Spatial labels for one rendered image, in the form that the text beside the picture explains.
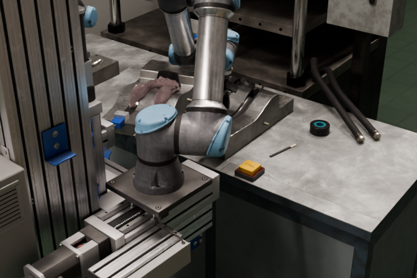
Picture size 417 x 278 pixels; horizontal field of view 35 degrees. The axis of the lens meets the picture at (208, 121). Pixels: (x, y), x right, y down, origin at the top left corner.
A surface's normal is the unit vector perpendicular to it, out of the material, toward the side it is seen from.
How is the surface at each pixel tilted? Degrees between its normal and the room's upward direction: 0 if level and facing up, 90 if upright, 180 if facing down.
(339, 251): 90
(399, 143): 0
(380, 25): 90
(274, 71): 0
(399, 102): 0
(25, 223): 90
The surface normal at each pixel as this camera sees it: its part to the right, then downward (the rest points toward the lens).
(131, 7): 0.75, 0.32
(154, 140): -0.10, 0.45
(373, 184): 0.00, -0.88
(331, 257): -0.60, 0.39
